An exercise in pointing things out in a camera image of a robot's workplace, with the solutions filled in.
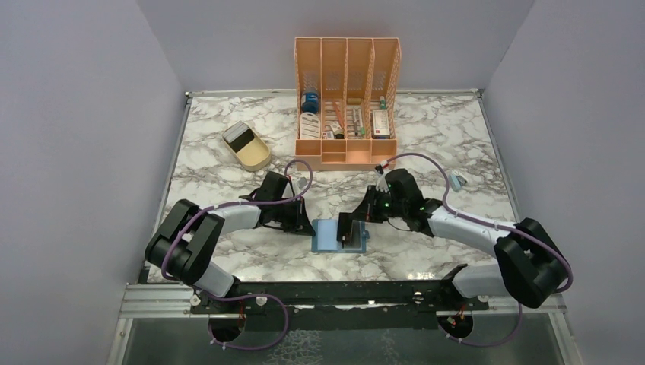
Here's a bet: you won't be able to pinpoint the white red box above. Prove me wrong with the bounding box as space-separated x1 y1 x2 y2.
371 109 391 139

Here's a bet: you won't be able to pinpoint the beige oval tray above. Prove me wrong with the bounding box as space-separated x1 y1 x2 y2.
222 124 272 172

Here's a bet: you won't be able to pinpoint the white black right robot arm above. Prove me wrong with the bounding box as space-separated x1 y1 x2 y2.
337 169 570 309

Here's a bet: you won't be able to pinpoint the pens in organizer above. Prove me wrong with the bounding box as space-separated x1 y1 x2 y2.
350 106 365 138

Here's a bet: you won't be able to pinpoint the light blue small clip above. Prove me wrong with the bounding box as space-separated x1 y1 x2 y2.
448 170 468 192

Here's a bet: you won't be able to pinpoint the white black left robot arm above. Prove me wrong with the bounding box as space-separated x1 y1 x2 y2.
145 172 316 313

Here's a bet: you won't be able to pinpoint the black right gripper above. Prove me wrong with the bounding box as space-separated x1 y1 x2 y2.
350 184 407 224

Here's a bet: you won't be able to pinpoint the white rounded label card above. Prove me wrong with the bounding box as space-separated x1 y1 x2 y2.
298 112 321 140

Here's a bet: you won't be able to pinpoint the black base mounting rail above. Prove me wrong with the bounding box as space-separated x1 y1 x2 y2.
190 280 488 332

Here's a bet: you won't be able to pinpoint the blue tape roll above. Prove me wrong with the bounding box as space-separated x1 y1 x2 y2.
300 91 320 114

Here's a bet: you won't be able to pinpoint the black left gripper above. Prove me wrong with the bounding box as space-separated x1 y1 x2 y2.
272 196 315 236

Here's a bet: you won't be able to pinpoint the orange desk file organizer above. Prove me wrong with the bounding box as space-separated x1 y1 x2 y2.
294 37 402 171

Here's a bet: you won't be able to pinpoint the teal leather card holder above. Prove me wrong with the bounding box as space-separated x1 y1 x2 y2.
311 219 370 253

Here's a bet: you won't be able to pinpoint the silver credit card in tray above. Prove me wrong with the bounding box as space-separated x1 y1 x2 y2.
222 122 254 151

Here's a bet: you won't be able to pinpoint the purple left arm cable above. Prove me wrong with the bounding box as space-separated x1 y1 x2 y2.
160 159 314 352

